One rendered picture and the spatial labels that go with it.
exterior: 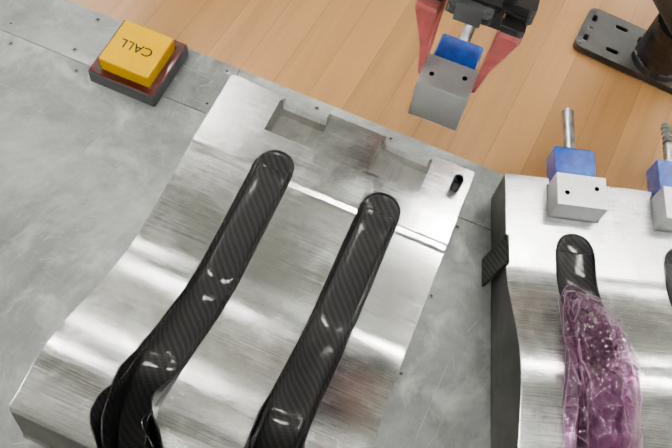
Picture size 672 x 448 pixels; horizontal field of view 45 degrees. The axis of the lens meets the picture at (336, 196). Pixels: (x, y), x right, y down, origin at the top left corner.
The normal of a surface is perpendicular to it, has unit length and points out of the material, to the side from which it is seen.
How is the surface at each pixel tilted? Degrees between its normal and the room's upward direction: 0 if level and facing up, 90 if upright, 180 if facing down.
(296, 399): 28
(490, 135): 0
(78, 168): 0
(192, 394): 17
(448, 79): 2
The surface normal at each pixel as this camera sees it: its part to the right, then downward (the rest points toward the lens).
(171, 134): 0.10, -0.47
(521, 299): 0.13, -0.81
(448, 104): -0.37, 0.81
